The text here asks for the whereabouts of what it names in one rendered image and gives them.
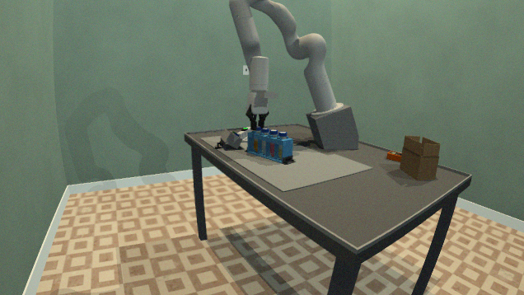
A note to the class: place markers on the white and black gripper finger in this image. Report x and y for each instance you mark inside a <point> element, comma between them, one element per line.
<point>262,119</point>
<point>253,121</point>

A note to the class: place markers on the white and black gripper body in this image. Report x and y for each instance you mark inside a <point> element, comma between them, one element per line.
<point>259,106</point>

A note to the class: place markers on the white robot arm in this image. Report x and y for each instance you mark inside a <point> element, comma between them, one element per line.
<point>312,45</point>

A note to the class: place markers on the small brown cardboard box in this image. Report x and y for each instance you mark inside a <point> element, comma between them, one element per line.
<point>419,160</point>

